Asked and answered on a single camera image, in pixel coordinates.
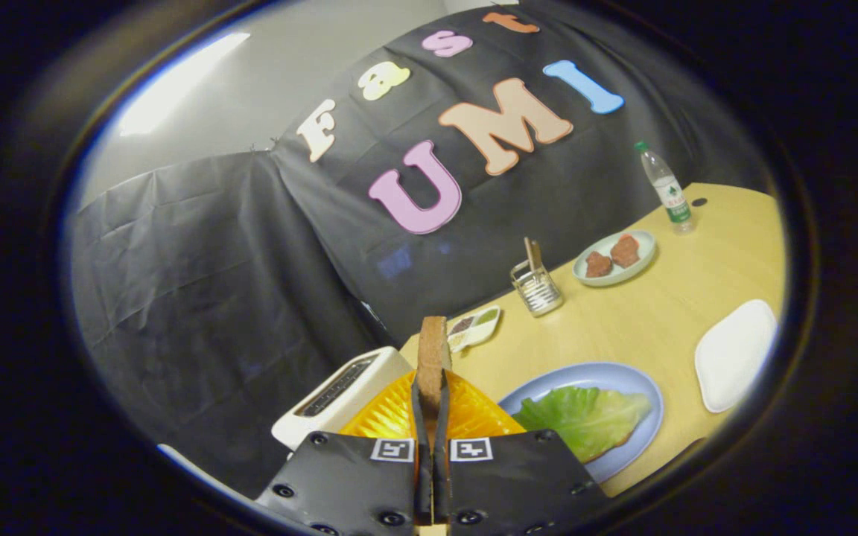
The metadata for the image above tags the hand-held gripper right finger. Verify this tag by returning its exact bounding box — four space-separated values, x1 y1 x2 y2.
433 370 612 536

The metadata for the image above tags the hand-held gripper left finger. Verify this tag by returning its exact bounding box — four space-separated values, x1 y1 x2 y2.
258 370 433 536

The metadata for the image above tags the toasted bread slice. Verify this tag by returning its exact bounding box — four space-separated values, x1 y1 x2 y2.
416 316 452 440

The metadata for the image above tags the green lettuce leaf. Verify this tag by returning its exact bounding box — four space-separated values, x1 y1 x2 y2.
512 385 653 464

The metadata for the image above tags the white toaster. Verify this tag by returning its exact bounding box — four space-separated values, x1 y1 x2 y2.
271 346 416 451

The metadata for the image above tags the white divided sauce dish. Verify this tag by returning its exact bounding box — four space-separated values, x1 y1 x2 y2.
447 305 502 354

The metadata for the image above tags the blue round plate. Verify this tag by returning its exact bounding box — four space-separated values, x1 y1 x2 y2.
498 362 665 485

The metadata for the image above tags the pale green plate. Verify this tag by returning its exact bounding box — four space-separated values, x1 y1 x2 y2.
573 229 657 288

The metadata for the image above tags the white square plate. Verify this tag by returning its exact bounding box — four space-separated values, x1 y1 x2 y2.
694 299 778 414

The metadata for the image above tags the clear plastic water bottle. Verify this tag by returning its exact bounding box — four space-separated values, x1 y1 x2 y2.
634 141 696 235

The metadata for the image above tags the metal wire utensil holder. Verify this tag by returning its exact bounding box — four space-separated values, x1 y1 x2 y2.
510 259 565 319

